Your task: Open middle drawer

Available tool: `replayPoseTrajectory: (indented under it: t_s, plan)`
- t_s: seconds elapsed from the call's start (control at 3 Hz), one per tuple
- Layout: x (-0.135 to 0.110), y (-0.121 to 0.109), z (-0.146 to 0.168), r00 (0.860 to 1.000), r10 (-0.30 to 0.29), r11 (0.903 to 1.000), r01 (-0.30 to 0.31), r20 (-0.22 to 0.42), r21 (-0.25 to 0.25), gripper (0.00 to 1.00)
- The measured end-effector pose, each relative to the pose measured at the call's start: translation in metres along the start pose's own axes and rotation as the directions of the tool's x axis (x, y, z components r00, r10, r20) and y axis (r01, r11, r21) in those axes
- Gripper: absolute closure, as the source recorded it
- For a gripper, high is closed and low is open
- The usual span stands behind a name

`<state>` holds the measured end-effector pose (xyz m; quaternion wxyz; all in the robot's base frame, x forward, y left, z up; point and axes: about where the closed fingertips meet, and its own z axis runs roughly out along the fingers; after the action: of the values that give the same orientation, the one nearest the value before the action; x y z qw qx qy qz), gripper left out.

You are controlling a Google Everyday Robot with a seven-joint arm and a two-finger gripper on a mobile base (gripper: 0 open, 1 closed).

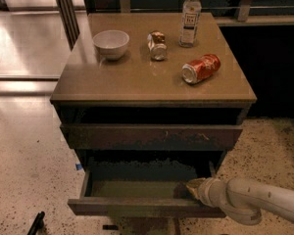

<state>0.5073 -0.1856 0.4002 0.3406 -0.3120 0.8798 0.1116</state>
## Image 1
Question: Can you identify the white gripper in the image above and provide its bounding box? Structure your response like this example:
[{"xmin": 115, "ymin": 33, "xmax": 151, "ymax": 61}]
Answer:
[{"xmin": 186, "ymin": 177, "xmax": 225, "ymax": 208}]

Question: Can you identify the drawer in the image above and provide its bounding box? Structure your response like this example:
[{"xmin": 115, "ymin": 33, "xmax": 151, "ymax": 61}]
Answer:
[
  {"xmin": 61, "ymin": 123, "xmax": 242, "ymax": 151},
  {"xmin": 68, "ymin": 160, "xmax": 224, "ymax": 218}
]

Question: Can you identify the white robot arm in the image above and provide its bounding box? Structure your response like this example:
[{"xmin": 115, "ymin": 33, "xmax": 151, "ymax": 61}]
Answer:
[{"xmin": 186, "ymin": 177, "xmax": 294, "ymax": 225}]

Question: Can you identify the top drawer front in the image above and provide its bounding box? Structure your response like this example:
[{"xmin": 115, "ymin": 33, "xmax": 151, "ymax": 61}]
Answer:
[{"xmin": 61, "ymin": 123, "xmax": 242, "ymax": 151}]

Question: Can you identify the brown drawer cabinet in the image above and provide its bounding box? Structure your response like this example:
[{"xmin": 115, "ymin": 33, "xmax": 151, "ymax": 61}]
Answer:
[{"xmin": 51, "ymin": 13, "xmax": 257, "ymax": 177}]

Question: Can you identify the black tape floor mark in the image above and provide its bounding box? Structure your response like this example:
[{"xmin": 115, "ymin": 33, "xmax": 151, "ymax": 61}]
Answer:
[{"xmin": 102, "ymin": 224, "xmax": 119, "ymax": 231}]

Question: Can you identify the red soda can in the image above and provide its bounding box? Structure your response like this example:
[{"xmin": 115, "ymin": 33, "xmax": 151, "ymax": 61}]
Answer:
[{"xmin": 181, "ymin": 54, "xmax": 221, "ymax": 84}]

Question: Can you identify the blue tape piece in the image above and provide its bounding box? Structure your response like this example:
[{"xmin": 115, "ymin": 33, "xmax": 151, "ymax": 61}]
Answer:
[{"xmin": 75, "ymin": 164, "xmax": 83, "ymax": 170}]

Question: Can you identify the clear plastic water bottle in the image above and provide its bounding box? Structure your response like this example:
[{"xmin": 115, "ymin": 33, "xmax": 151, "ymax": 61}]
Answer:
[{"xmin": 179, "ymin": 0, "xmax": 202, "ymax": 47}]

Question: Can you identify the black object on floor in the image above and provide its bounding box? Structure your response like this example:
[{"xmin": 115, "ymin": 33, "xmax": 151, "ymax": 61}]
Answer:
[{"xmin": 27, "ymin": 211, "xmax": 45, "ymax": 235}]

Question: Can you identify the white ceramic bowl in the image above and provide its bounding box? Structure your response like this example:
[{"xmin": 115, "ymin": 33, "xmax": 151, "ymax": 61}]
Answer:
[{"xmin": 92, "ymin": 30, "xmax": 129, "ymax": 61}]

